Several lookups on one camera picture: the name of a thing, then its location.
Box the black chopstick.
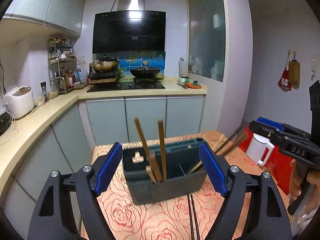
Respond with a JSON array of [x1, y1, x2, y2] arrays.
[[190, 194, 200, 240], [187, 194, 194, 240]]

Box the tan wooden chopstick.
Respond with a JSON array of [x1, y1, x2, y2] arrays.
[[157, 119, 167, 180]]

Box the brown wooden chopstick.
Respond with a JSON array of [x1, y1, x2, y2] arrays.
[[134, 116, 150, 159]]

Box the pale bamboo chopstick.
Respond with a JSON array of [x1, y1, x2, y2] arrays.
[[188, 161, 202, 174]]

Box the dark brown chopstick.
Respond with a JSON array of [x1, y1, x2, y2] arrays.
[[149, 152, 163, 182]]

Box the person's right hand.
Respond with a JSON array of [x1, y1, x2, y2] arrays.
[[288, 159, 320, 214]]

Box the red plastic chair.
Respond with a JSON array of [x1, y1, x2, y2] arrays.
[[240, 126, 292, 194]]

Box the red hanging cloth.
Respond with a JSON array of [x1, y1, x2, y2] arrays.
[[278, 54, 292, 92]]

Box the brown hanging board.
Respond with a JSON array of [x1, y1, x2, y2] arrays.
[[289, 56, 300, 88]]

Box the rose pattern tablecloth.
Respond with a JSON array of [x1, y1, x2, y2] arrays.
[[91, 131, 263, 239]]

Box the orange cloth on counter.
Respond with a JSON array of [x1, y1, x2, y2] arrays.
[[185, 83, 202, 89]]

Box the dark green utensil holder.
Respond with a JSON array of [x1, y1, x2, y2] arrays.
[[122, 138, 208, 205]]

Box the white plastic bottle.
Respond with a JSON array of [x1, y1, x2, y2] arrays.
[[178, 57, 189, 78]]

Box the black countertop appliance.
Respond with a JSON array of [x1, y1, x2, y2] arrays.
[[0, 112, 11, 135]]

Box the frosted glass window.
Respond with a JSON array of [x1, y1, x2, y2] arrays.
[[189, 0, 226, 82]]

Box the white rice cooker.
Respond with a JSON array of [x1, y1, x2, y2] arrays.
[[4, 86, 35, 119]]

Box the black glass cooktop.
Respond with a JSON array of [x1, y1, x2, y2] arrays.
[[87, 81, 165, 93]]

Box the small dark bottle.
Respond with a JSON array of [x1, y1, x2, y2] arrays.
[[40, 81, 49, 102]]

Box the black wok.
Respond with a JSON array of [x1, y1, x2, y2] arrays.
[[130, 66, 161, 79]]

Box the metal spice rack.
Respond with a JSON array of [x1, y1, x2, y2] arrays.
[[47, 37, 76, 94]]

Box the bronze cooking pot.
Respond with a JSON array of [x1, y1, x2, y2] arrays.
[[89, 57, 119, 72]]

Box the black range hood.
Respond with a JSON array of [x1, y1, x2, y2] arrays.
[[92, 10, 166, 54]]

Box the upper wall cabinets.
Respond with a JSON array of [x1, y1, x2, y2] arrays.
[[4, 0, 85, 35]]

